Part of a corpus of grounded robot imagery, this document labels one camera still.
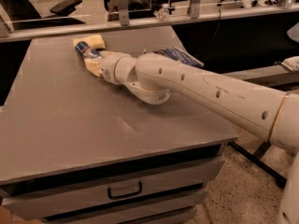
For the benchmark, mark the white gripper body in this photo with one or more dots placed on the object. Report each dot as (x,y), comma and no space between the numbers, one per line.
(107,68)

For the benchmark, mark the blue silver redbull can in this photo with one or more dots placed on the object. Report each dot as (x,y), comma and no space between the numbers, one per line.
(84,50)

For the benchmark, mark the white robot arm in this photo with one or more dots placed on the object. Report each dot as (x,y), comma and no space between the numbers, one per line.
(267,113)

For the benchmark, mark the yellow sponge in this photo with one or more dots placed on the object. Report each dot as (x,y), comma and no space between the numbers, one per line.
(95,41)

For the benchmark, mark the blue chip bag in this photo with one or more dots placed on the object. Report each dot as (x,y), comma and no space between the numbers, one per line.
(180,55)

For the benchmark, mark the grey drawer cabinet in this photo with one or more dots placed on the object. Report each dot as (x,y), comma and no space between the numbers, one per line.
(66,136)

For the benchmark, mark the black office chair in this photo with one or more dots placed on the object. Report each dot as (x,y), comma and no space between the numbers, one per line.
(32,14)

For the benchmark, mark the grey metal rail post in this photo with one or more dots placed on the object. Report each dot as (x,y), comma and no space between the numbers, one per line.
(123,12)
(194,9)

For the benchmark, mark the black drawer handle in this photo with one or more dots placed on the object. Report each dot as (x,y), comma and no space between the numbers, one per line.
(124,190)

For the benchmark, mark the black metal stand frame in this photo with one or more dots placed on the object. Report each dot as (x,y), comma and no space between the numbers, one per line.
(256,158)

